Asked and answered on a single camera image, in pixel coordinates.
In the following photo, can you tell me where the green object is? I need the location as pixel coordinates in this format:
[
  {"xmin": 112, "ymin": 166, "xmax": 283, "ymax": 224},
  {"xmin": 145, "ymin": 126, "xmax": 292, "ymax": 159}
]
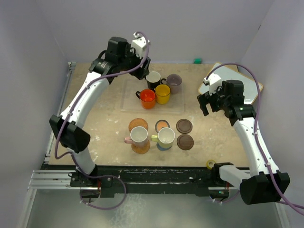
[{"xmin": 193, "ymin": 58, "xmax": 202, "ymax": 64}]

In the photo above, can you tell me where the yellow tape roll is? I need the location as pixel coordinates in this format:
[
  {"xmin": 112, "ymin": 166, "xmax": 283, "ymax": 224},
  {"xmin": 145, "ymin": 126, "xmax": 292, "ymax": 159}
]
[{"xmin": 206, "ymin": 159, "xmax": 216, "ymax": 170}]

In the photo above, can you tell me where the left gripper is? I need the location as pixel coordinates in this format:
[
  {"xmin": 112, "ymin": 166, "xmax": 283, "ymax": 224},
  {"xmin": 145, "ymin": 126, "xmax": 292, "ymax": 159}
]
[{"xmin": 118, "ymin": 45, "xmax": 150, "ymax": 80}]

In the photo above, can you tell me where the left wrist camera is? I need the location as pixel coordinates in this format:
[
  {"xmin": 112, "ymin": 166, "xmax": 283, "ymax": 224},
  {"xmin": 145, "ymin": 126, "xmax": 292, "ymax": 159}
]
[{"xmin": 131, "ymin": 32, "xmax": 150, "ymax": 59}]

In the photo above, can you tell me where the pink mug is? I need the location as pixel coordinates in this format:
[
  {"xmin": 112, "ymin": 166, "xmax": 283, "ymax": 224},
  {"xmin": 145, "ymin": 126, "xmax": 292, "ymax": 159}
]
[{"xmin": 124, "ymin": 126, "xmax": 148, "ymax": 148}]

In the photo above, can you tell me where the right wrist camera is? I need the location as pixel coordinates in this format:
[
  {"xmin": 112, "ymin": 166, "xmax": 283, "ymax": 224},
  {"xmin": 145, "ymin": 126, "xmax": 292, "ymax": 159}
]
[{"xmin": 203, "ymin": 73, "xmax": 222, "ymax": 95}]

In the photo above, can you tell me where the black mug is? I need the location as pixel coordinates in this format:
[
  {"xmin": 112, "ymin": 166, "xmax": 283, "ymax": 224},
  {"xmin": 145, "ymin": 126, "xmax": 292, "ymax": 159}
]
[{"xmin": 145, "ymin": 71, "xmax": 162, "ymax": 90}]

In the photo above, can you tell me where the olive green mug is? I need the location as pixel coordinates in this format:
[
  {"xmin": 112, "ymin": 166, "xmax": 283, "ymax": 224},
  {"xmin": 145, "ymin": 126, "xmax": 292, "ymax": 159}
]
[{"xmin": 151, "ymin": 128, "xmax": 175, "ymax": 148}]

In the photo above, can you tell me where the blue smiley coaster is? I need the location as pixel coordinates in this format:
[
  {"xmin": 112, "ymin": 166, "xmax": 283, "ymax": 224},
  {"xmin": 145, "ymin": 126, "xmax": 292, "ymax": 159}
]
[{"xmin": 156, "ymin": 143, "xmax": 171, "ymax": 151}]

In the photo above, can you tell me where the yellow mug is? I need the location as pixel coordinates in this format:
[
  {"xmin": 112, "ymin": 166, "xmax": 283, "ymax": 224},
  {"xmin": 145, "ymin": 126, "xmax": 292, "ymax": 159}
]
[{"xmin": 155, "ymin": 85, "xmax": 171, "ymax": 105}]

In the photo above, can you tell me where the dark wooden coaster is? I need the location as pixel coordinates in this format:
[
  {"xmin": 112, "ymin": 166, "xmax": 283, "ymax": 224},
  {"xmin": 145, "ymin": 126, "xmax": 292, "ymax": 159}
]
[
  {"xmin": 176, "ymin": 119, "xmax": 193, "ymax": 134},
  {"xmin": 177, "ymin": 134, "xmax": 194, "ymax": 150}
]

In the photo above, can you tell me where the clear plastic tray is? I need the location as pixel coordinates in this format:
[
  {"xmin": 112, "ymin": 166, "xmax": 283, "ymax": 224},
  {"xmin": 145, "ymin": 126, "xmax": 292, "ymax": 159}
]
[{"xmin": 120, "ymin": 78, "xmax": 184, "ymax": 114}]

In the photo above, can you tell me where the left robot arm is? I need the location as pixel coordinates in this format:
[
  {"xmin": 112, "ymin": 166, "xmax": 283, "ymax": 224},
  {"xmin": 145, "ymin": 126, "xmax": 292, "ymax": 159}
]
[{"xmin": 49, "ymin": 31, "xmax": 151, "ymax": 186}]

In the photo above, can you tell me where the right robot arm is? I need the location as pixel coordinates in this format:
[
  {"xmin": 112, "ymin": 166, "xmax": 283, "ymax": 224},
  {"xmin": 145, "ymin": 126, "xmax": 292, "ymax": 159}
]
[{"xmin": 197, "ymin": 79, "xmax": 290, "ymax": 205}]

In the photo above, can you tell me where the orange black rimmed coaster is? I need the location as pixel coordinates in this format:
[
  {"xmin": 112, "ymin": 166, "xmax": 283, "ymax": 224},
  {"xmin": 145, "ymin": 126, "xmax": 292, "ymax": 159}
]
[{"xmin": 155, "ymin": 120, "xmax": 170, "ymax": 133}]

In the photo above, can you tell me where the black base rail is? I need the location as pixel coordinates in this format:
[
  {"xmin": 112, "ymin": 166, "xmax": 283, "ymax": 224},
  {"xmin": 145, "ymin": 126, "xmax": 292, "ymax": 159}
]
[{"xmin": 41, "ymin": 164, "xmax": 236, "ymax": 198}]

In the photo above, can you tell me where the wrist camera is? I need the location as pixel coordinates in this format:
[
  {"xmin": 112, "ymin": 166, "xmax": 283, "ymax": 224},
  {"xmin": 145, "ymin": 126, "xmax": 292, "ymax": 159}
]
[
  {"xmin": 203, "ymin": 73, "xmax": 222, "ymax": 95},
  {"xmin": 131, "ymin": 32, "xmax": 150, "ymax": 59}
]

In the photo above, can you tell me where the purple grey mug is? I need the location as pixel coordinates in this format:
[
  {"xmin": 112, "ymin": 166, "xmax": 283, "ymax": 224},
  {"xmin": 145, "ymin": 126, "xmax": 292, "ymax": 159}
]
[{"xmin": 161, "ymin": 74, "xmax": 182, "ymax": 94}]

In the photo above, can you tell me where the orange mug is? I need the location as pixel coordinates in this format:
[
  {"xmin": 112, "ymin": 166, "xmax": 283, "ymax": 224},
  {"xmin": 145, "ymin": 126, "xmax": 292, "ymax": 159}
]
[{"xmin": 135, "ymin": 89, "xmax": 156, "ymax": 109}]

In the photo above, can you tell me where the aluminium frame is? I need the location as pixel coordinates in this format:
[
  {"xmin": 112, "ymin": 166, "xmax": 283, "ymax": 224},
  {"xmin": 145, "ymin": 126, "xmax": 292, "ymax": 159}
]
[{"xmin": 18, "ymin": 62, "xmax": 78, "ymax": 228}]

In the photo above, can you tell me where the small whiteboard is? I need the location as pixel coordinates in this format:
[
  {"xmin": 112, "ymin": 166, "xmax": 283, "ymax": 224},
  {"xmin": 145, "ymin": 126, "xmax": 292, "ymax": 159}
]
[{"xmin": 198, "ymin": 62, "xmax": 258, "ymax": 105}]

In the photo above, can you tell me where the woven rattan coaster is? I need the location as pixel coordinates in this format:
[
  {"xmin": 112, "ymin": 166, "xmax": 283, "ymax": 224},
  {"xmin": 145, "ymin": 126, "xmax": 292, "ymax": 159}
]
[
  {"xmin": 128, "ymin": 118, "xmax": 149, "ymax": 132},
  {"xmin": 131, "ymin": 141, "xmax": 150, "ymax": 154}
]

